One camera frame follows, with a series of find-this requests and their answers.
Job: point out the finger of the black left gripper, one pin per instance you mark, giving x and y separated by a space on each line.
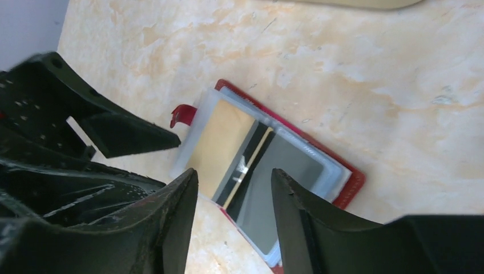
45 101
67 198

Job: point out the dark grey credit card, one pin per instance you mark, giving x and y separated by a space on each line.
258 204

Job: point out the gold credit card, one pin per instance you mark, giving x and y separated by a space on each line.
226 150

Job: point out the red leather card holder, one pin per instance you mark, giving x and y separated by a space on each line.
339 182

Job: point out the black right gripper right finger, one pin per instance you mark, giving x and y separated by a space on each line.
322 238

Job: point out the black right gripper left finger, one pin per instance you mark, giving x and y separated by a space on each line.
150 236

